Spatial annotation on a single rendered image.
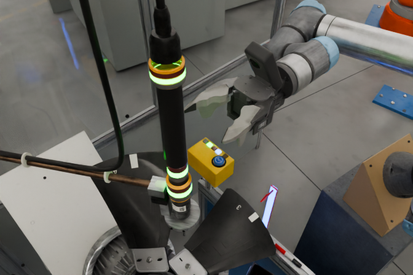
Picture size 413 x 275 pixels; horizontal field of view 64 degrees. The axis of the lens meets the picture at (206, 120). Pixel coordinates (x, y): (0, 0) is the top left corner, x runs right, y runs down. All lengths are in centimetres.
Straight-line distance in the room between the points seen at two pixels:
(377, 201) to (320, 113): 199
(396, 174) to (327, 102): 212
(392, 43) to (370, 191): 56
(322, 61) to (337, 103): 258
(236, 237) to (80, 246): 44
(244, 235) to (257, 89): 51
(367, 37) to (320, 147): 209
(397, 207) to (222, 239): 60
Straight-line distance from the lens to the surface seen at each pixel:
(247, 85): 59
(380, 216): 124
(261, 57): 54
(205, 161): 123
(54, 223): 101
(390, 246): 129
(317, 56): 70
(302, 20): 83
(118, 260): 96
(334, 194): 132
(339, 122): 309
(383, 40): 79
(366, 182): 119
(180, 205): 61
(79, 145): 100
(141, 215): 82
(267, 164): 261
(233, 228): 98
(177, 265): 92
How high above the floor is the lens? 205
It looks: 45 degrees down
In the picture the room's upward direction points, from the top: straight up
